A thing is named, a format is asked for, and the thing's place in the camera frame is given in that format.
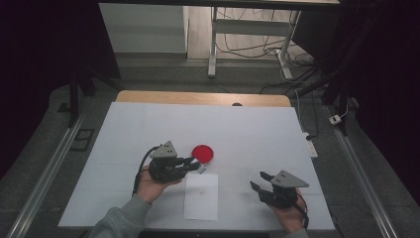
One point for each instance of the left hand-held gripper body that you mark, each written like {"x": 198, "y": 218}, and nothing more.
{"x": 165, "y": 168}

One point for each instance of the white paper sheet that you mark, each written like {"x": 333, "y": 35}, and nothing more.
{"x": 201, "y": 201}

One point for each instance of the small white adapter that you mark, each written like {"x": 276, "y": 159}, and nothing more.
{"x": 335, "y": 119}

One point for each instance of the aluminium rail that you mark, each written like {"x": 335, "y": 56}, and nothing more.
{"x": 360, "y": 172}
{"x": 49, "y": 175}

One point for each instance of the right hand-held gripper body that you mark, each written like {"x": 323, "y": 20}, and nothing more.
{"x": 282, "y": 196}

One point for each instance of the white power strip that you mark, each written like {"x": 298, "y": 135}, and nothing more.
{"x": 311, "y": 147}

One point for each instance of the black metal stand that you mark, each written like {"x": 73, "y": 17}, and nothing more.
{"x": 73, "y": 99}

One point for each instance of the red petri dish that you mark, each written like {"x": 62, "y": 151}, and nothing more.
{"x": 202, "y": 154}

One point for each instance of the wooden table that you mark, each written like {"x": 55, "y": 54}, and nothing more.
{"x": 198, "y": 98}

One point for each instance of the person's left hand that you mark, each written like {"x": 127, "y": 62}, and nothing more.
{"x": 150, "y": 188}

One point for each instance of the white desk frame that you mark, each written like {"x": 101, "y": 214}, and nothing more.
{"x": 251, "y": 27}

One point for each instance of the person's right hand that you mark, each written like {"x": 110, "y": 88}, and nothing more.
{"x": 290, "y": 218}

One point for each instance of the dark curtain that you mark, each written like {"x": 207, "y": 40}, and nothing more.
{"x": 389, "y": 82}
{"x": 39, "y": 66}

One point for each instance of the dark table grommet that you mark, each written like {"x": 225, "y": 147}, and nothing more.
{"x": 236, "y": 104}

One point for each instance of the white cabinet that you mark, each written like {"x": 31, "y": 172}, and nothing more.
{"x": 145, "y": 29}

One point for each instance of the black rectangular frame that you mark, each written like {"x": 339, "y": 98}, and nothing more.
{"x": 82, "y": 140}

